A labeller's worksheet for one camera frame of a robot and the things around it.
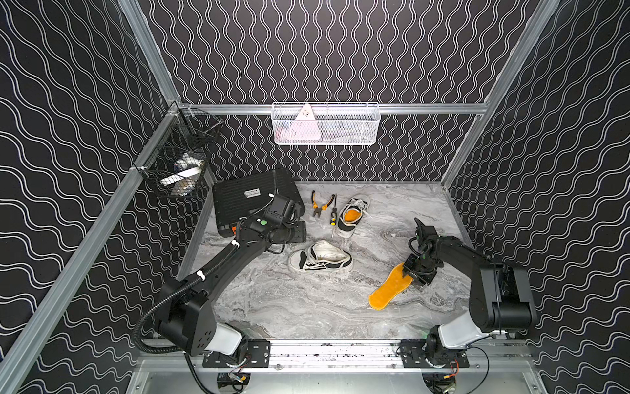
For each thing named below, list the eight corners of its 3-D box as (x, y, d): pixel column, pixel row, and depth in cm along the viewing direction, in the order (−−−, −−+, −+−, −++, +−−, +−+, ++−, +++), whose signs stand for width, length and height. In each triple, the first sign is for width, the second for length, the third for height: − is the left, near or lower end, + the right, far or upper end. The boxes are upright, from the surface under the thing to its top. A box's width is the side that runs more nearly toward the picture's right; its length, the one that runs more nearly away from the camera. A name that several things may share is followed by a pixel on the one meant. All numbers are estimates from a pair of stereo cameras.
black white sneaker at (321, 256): (290, 274, 92) (288, 264, 86) (292, 251, 99) (290, 240, 92) (350, 274, 93) (352, 264, 86) (348, 251, 99) (350, 240, 92)
